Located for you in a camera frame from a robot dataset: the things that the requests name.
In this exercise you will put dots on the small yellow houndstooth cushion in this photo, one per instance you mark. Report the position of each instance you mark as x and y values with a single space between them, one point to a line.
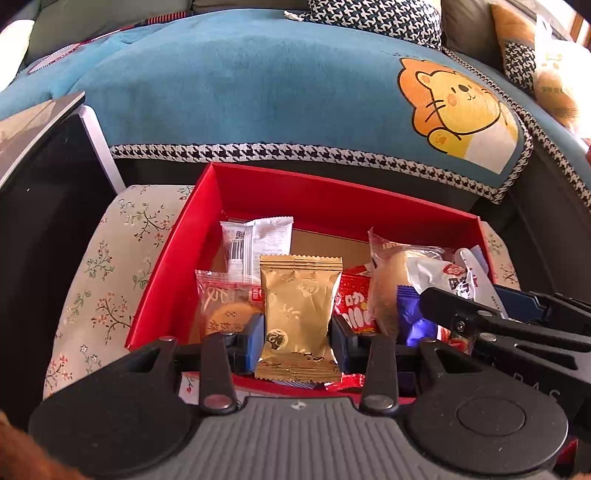
510 27

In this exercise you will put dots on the clear packet with orange mooncake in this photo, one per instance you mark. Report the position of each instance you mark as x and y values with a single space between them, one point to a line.
224 314

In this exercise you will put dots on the blue houndstooth trim sofa cover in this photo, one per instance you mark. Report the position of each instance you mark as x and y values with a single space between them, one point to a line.
575 173

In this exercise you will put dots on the large yellow houndstooth cushion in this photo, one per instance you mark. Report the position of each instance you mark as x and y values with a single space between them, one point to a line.
378 18

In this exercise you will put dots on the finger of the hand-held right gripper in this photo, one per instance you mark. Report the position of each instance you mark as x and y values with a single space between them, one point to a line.
489 323
519 302

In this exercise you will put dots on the white plastic bag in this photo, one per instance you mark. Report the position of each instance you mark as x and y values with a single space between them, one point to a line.
554 69

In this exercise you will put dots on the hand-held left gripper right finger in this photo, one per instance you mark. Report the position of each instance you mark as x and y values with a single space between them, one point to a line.
342 344

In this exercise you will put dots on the black glossy side table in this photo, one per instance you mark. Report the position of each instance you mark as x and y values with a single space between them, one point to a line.
46 207

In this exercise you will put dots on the red snack packet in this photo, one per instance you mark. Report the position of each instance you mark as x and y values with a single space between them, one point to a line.
353 300

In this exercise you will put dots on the red cardboard box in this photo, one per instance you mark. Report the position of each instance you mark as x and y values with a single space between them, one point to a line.
286 198

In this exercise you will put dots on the white biscuit bar packet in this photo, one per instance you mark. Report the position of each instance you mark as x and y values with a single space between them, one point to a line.
258 240

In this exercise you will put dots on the blue lion sofa cover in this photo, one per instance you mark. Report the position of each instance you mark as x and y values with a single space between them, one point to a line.
231 92
83 27

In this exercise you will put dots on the clear packet with yellow pastry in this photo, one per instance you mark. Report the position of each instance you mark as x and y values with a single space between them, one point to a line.
390 281

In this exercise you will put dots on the blue foil snack packet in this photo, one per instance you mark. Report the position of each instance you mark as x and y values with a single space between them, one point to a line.
413 323

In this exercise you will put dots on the white paper scrap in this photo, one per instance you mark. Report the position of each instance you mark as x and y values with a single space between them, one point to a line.
294 16

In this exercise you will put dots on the gold foil snack packet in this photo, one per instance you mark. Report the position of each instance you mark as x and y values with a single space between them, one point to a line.
295 304

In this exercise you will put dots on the floral tablecloth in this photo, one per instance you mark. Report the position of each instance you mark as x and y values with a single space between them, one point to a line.
106 277

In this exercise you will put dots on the brown fuzzy cloth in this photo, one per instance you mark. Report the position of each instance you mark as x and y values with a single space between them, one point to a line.
23 452

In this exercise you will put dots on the white packet with black print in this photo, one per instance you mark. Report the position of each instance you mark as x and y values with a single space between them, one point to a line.
438 272

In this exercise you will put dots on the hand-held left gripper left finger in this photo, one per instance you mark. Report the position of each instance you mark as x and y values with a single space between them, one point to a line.
251 344

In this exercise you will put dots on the white garment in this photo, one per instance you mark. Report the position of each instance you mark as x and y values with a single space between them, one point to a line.
14 55

